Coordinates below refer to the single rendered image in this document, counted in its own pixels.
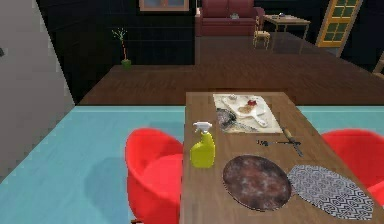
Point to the red round chair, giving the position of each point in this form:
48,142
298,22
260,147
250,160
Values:
155,173
360,156

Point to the dark red sofa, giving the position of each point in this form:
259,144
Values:
226,18

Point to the brown wooden dining table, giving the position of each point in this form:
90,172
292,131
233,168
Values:
206,193

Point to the black white patterned round placemat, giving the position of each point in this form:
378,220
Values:
331,191

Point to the white paddle serving board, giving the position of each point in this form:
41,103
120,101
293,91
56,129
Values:
248,110

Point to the brown mottled round placemat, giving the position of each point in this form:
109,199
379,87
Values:
256,181

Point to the yellow spray bottle white trigger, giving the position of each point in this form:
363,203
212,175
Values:
202,154

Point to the yellow glazed room door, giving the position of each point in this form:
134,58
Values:
336,21

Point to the green potted house plant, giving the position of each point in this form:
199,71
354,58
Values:
124,50

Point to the framed wall picture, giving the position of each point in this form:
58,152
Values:
163,4

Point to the black fork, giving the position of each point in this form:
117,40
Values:
278,143

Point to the small wooden side table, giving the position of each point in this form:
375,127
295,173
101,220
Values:
288,20

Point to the pale wooden chair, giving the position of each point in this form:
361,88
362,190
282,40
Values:
261,35

